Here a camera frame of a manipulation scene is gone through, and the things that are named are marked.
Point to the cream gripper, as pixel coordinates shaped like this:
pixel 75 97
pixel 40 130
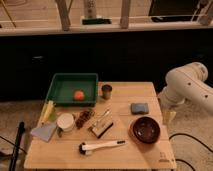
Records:
pixel 168 116

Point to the blue-grey sponge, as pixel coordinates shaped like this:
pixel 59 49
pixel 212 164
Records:
pixel 139 108

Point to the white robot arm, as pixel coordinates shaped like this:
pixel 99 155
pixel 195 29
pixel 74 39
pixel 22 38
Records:
pixel 185 83

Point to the small metal cup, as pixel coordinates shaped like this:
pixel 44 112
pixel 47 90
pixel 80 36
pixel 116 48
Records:
pixel 106 91

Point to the dark red bowl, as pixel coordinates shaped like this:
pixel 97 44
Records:
pixel 146 130

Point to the wooden block brush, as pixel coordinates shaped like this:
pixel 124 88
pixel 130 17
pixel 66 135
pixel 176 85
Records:
pixel 101 128

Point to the brown pine cone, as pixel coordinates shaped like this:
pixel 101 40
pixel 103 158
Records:
pixel 84 117

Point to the white dish brush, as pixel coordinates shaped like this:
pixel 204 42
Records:
pixel 86 149

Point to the orange ball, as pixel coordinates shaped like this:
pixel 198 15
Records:
pixel 79 95

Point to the white round container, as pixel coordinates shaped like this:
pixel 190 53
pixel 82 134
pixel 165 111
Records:
pixel 66 122

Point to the green plastic tray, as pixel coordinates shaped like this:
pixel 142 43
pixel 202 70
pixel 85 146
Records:
pixel 64 85

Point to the green base white stand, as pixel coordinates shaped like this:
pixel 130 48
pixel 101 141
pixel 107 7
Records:
pixel 90 14

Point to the grey folded cloth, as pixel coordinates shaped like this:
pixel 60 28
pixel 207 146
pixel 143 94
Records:
pixel 45 131

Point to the black pole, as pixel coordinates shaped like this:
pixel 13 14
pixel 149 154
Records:
pixel 21 130

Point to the wooden post right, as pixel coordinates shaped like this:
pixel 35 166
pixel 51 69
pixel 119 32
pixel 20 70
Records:
pixel 125 11

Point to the wooden post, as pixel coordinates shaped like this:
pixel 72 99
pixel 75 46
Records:
pixel 125 11
pixel 63 13

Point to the wooden post left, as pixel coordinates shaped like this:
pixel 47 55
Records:
pixel 63 13

